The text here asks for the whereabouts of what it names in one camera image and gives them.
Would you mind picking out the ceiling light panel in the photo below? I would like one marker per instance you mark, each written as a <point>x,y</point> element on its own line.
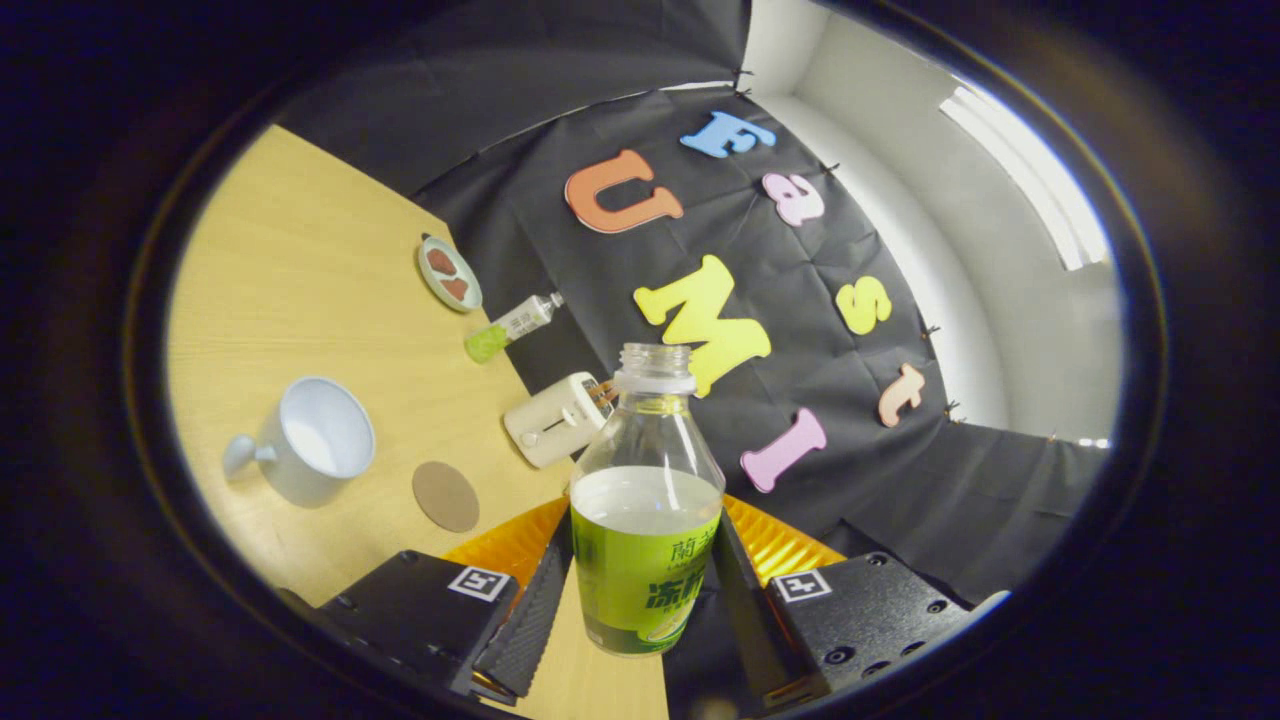
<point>1040,180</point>

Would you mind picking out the pale green plate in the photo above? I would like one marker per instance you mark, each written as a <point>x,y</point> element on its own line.
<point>432,285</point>

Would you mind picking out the bread slice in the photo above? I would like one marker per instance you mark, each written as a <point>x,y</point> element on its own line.
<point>604,391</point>

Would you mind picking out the round brown coaster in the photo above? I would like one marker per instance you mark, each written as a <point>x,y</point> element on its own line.
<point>446,497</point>

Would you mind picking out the pale blue cup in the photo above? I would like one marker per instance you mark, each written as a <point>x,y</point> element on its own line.
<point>320,440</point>

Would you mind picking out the slim green tea bottle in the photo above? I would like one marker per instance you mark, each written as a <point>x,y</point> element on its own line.
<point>515,325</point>

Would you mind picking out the brown meat piece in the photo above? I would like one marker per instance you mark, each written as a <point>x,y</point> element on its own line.
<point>442,261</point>
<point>457,289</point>

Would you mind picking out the green label juice bottle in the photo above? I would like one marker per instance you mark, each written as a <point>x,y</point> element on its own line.
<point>645,560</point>

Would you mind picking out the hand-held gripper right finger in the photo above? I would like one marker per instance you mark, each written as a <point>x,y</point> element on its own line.
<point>745,620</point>

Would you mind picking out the white toaster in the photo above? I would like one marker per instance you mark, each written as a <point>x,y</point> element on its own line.
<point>550,425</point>

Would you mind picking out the wooden table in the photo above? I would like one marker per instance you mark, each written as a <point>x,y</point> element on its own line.
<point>300,260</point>

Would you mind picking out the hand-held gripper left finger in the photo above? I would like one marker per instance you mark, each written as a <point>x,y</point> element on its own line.
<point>525,620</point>

